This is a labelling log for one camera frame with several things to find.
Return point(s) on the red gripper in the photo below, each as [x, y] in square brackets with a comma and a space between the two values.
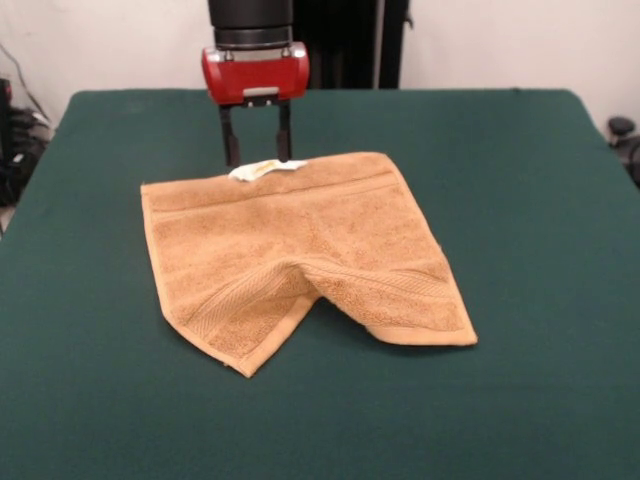
[255, 75]

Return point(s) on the tan terry towel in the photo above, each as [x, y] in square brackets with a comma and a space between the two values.
[300, 240]

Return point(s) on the dark green table cloth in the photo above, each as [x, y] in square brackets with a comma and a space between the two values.
[475, 400]

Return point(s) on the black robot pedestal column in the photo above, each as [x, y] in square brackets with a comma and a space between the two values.
[350, 45]

